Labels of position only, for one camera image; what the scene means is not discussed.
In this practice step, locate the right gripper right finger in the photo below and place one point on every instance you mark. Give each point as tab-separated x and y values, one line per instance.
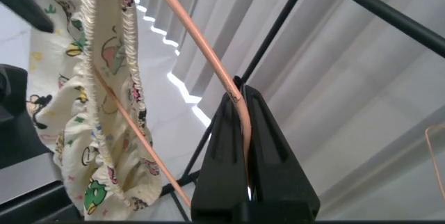
278	182

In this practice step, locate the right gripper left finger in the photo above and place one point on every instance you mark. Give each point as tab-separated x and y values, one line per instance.
219	182

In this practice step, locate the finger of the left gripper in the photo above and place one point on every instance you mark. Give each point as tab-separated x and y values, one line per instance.
24	3

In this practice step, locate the cream printed garment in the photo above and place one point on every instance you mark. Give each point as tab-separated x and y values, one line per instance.
69	119

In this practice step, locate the pink clothes hanger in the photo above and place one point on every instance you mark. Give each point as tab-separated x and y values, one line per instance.
194	32
433	161

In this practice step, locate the black clothes rack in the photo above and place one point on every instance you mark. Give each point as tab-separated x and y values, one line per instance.
382	12

